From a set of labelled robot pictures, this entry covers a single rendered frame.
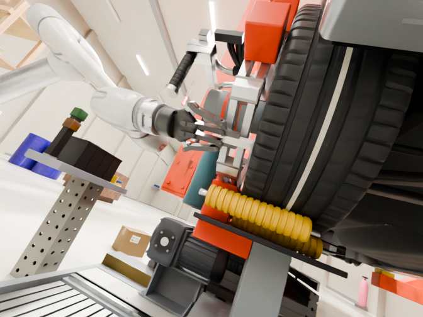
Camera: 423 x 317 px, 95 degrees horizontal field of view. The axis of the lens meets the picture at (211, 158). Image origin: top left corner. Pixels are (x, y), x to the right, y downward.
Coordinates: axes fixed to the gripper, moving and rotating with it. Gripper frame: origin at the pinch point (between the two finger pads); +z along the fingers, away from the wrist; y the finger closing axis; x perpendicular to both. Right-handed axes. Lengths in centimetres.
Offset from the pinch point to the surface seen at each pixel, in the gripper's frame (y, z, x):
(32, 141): -251, -583, 257
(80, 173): -31, -57, 3
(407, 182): -3.6, 41.6, 15.2
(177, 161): -40, -40, 49
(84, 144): -22, -62, 10
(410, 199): -13, 53, 29
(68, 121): -13, -66, 7
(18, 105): -246, -916, 412
